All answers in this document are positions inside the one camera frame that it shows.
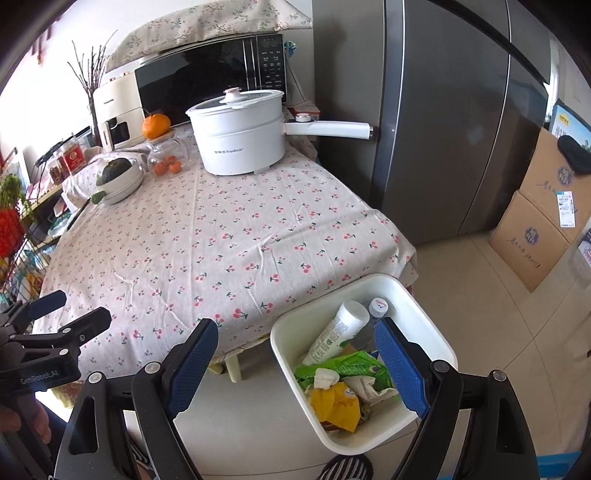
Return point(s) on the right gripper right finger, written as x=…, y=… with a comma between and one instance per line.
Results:
x=431, y=389

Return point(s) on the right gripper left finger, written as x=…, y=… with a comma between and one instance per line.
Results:
x=160, y=391

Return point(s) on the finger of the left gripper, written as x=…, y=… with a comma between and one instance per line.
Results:
x=39, y=306
x=78, y=329

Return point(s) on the white paper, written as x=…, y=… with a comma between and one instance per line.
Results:
x=364, y=387

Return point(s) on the green snack bag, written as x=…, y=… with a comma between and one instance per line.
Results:
x=359, y=363

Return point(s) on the yellow foil snack wrapper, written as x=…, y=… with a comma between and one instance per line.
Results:
x=337, y=408

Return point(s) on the clear plastic bottle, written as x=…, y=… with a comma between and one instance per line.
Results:
x=378, y=308

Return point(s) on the small white tissue ball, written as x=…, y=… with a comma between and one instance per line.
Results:
x=325, y=378

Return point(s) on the white lime drink bottle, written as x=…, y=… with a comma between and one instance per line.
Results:
x=350, y=318

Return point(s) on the white trash bin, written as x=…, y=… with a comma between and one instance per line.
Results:
x=293, y=334

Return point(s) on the left hand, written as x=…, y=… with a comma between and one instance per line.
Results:
x=38, y=419

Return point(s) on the blue plastic stool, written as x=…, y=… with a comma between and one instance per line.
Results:
x=556, y=466

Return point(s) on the cherry print tablecloth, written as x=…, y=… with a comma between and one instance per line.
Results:
x=238, y=250

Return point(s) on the stacked white plates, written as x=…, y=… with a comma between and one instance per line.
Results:
x=124, y=192

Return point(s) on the white oval bowl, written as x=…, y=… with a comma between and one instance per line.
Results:
x=122, y=180

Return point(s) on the red label jar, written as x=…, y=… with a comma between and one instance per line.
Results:
x=73, y=155

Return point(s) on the lower cardboard box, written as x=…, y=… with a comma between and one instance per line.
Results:
x=528, y=242

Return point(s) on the cardboard box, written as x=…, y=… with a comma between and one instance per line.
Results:
x=547, y=175
x=528, y=242

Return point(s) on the green kabocha squash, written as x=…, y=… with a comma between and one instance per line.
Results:
x=113, y=169

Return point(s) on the small tangerine left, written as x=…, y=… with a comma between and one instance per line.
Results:
x=160, y=168

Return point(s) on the small tangerine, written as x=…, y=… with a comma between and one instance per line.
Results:
x=160, y=168
x=173, y=164

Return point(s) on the small tangerine right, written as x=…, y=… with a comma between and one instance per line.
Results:
x=173, y=164

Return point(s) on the glass teapot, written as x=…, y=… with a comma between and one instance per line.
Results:
x=166, y=145

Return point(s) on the large orange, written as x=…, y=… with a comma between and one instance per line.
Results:
x=155, y=125

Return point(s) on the cream coffee machine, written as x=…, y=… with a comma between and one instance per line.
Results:
x=119, y=113

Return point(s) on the upper cardboard box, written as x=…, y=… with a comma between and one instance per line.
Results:
x=547, y=175

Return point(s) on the dry twig bouquet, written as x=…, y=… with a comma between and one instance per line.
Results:
x=89, y=70

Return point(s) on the white electric pot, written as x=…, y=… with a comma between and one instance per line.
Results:
x=243, y=132

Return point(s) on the black microwave oven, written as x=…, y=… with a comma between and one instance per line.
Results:
x=183, y=77

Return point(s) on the black cap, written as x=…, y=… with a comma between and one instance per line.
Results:
x=577, y=157

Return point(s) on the grey refrigerator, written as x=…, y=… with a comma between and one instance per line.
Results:
x=456, y=94

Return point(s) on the floral microwave cover cloth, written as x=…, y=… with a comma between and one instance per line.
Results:
x=206, y=22

